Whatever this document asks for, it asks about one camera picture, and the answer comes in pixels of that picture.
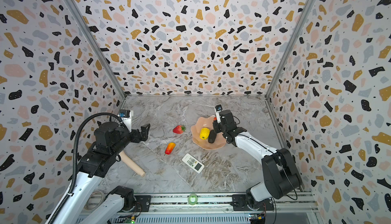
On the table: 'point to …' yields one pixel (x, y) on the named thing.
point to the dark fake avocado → (212, 136)
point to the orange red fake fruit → (169, 148)
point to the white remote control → (193, 163)
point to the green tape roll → (190, 196)
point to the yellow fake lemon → (204, 133)
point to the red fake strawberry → (179, 129)
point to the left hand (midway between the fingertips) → (138, 121)
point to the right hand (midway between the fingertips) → (215, 117)
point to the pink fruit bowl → (206, 122)
